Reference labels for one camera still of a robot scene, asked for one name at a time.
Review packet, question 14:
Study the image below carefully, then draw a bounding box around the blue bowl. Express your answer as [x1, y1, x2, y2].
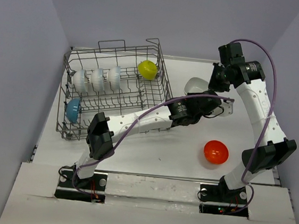
[65, 98, 81, 123]

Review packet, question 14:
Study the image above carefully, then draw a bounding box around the lime green bowl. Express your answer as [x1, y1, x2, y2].
[138, 60, 158, 80]

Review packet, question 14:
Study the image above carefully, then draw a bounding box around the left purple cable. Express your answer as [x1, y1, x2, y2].
[71, 81, 234, 207]

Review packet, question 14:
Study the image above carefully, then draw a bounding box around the orange bowl right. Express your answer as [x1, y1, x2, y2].
[203, 140, 229, 165]

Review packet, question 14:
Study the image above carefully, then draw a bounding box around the grey wire dish rack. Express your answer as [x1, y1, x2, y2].
[55, 38, 173, 140]

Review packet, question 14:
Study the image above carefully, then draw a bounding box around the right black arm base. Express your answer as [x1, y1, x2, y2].
[197, 184, 249, 218]

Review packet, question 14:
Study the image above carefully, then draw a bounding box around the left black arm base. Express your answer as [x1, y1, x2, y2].
[54, 166, 107, 203]

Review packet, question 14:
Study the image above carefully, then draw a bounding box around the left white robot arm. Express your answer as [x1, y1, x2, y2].
[71, 92, 222, 190]

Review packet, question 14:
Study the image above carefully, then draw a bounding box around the white square dish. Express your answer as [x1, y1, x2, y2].
[184, 77, 208, 96]

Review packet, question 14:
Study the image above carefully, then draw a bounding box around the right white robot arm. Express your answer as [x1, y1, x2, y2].
[209, 42, 297, 202]

